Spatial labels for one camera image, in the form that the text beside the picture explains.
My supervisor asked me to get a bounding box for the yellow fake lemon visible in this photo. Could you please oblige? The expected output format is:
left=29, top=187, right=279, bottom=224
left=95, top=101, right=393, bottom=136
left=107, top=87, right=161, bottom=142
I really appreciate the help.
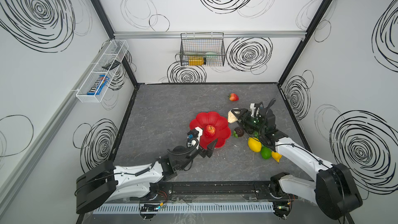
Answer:
left=247, top=138, right=262, bottom=152

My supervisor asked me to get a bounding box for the fake red apple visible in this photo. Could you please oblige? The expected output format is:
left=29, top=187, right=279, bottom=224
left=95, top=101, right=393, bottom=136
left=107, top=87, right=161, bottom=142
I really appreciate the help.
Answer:
left=204, top=124, right=216, bottom=138

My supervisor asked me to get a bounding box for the dark mangosteen with green calyx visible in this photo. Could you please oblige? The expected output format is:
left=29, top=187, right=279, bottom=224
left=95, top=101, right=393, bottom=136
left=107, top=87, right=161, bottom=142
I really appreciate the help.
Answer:
left=232, top=127, right=245, bottom=138

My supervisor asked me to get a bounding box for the red flower-shaped fruit bowl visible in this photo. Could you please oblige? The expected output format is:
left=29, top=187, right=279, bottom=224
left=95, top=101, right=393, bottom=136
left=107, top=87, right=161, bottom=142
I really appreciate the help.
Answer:
left=189, top=112, right=231, bottom=149

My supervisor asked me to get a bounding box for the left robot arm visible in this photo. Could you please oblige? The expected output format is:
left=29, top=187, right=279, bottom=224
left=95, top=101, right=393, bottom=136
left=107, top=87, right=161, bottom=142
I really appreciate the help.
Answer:
left=75, top=138, right=217, bottom=214

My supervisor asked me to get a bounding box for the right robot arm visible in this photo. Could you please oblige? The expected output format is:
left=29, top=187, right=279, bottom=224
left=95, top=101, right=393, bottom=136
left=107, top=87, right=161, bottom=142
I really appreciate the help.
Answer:
left=229, top=107, right=363, bottom=220

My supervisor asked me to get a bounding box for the green fake grape bunch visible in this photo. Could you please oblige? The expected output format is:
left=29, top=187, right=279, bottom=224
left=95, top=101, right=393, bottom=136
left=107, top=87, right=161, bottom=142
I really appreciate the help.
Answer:
left=252, top=131, right=259, bottom=139

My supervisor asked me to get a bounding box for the fake red strawberry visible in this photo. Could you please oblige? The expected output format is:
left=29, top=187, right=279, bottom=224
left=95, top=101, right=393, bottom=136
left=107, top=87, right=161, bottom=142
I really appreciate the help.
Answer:
left=228, top=93, right=239, bottom=102

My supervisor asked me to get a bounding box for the green fake lime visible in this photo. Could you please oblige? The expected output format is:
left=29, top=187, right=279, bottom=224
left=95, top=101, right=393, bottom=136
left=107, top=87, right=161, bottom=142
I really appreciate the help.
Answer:
left=260, top=146, right=272, bottom=160

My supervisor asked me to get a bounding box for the small yellow fake fruit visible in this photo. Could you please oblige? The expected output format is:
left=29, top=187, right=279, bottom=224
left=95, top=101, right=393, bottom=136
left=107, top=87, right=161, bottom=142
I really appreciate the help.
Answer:
left=271, top=151, right=282, bottom=163

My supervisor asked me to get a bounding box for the yellow box in basket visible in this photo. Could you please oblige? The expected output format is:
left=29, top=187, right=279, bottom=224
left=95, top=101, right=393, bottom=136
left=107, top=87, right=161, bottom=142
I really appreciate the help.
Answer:
left=188, top=56, right=206, bottom=66

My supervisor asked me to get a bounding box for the blue candy packet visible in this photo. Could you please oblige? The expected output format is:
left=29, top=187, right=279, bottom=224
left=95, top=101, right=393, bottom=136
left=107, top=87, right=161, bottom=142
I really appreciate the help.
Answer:
left=87, top=75, right=109, bottom=95

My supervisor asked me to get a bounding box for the black remote control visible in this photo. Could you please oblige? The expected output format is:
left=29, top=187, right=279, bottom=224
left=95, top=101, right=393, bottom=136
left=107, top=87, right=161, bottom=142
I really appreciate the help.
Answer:
left=102, top=61, right=121, bottom=71

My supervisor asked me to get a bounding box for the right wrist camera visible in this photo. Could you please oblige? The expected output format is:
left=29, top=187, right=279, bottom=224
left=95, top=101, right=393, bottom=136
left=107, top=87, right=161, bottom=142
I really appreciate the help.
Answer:
left=250, top=102, right=264, bottom=118

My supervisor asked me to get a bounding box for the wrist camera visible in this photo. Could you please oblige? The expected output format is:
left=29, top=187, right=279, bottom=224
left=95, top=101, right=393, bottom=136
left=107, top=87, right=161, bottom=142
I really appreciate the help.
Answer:
left=250, top=102, right=264, bottom=118
left=186, top=127, right=203, bottom=148

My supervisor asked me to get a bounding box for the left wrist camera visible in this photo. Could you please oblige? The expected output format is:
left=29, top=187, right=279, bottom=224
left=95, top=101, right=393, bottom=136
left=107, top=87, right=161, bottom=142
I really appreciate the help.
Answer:
left=186, top=127, right=203, bottom=148

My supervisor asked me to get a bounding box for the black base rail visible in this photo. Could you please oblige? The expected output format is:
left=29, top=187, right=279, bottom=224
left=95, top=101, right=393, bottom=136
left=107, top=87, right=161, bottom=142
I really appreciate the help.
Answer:
left=149, top=180, right=338, bottom=201

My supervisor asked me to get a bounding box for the black wire wall basket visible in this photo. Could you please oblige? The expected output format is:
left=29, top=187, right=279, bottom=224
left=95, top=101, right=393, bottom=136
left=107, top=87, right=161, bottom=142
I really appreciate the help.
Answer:
left=176, top=32, right=226, bottom=67

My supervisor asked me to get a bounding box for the grey slotted cable duct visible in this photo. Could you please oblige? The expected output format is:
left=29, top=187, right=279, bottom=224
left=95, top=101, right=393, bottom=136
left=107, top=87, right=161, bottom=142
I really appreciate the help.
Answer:
left=93, top=202, right=275, bottom=214

